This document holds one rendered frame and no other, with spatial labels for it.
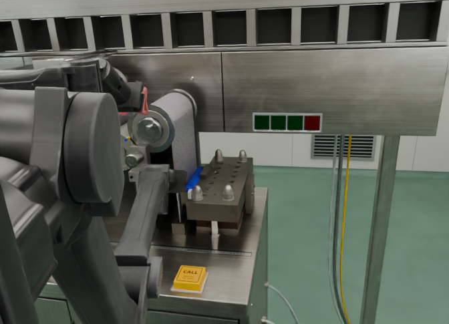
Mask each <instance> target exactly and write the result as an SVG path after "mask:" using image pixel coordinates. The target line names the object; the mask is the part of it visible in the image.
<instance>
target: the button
mask: <svg viewBox="0 0 449 324"><path fill-rule="evenodd" d="M205 276H206V268H205V267H192V266H184V265H181V267H180V269H179V271H178V273H177V275H176V278H175V280H174V289H183V290H190V291H200V289H201V287H202V284H203V281H204V278H205Z"/></svg>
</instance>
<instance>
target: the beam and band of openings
mask: <svg viewBox="0 0 449 324"><path fill-rule="evenodd" d="M425 1H434V2H425ZM410 2H421V3H410ZM381 3H385V4H381ZM366 4H377V5H366ZM336 5H337V6H336ZM322 6H332V7H322ZM278 8H288V9H278ZM233 10H243V11H233ZM189 12H198V13H189ZM159 13H161V14H159ZM144 14H154V15H144ZM115 15H121V16H115ZM100 16H109V17H100ZM70 17H79V18H70ZM31 19H35V20H31ZM448 30H449V0H0V57H13V56H41V55H75V54H80V53H87V52H91V51H104V50H108V51H113V50H117V51H118V54H124V53H179V52H208V51H262V50H290V49H345V48H373V47H428V46H447V45H448V42H447V38H448ZM414 39H428V40H416V41H396V40H414ZM347 41H367V42H347ZM316 42H334V43H316ZM268 43H290V44H268ZM243 44H246V45H243ZM258 44H268V45H258ZM195 45H204V46H195ZM218 45H219V46H218ZM179 46H194V47H179ZM122 47H125V48H122ZM141 47H145V48H141ZM105 48H120V49H105ZM49 49H52V50H49ZM38 50H46V51H38Z"/></svg>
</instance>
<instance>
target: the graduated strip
mask: <svg viewBox="0 0 449 324"><path fill-rule="evenodd" d="M110 243H111V245H112V246H117V245H118V243H119V242H116V241H110ZM150 248H151V249H162V250H170V251H186V252H195V253H211V254H220V255H236V256H245V257H251V256H252V252H244V251H227V250H218V249H202V248H192V247H176V246H167V245H150Z"/></svg>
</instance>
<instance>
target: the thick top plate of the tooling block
mask: <svg viewBox="0 0 449 324"><path fill-rule="evenodd" d="M238 159H239V157H225V156H223V161H221V162H216V161H214V156H213V158H212V160H211V161H210V163H209V164H212V170H211V172H210V174H209V175H208V177H207V179H200V180H199V181H198V183H197V185H199V186H200V187H201V190H202V194H203V197H204V198H203V200H200V201H193V200H192V199H188V200H187V201H186V213H187V219H188V220H207V221H219V222H239V218H240V215H241V211H242V208H243V204H244V201H245V184H246V181H247V177H248V175H249V173H253V158H247V162H239V161H238ZM226 185H230V186H231V187H232V189H233V196H234V198H235V199H234V200H232V201H224V200H223V199H222V198H223V192H224V187H225V186H226Z"/></svg>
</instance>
